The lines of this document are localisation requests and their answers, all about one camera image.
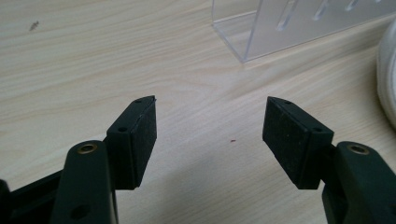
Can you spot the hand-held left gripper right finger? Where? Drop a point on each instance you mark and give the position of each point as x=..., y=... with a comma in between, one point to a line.
x=291, y=146

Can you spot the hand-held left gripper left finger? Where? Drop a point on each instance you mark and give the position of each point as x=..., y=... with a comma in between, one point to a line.
x=132, y=146

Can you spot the white round dish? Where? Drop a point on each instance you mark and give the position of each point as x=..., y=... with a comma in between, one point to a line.
x=387, y=77

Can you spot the clear acrylic slotted rack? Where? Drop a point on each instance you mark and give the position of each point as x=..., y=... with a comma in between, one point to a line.
x=280, y=28

